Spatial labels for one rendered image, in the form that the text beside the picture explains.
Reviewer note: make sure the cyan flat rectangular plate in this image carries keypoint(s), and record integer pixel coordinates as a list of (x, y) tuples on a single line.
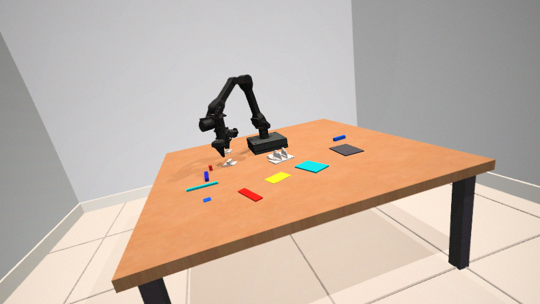
[(311, 166)]

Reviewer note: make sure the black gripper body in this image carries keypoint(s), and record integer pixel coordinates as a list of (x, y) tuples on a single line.
[(220, 136)]

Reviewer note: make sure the red flat plate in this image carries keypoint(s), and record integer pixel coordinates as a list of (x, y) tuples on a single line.
[(249, 194)]

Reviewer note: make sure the yellow flat rectangular plate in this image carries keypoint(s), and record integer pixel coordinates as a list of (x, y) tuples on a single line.
[(278, 177)]

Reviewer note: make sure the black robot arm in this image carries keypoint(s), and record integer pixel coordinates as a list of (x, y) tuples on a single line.
[(217, 106)]

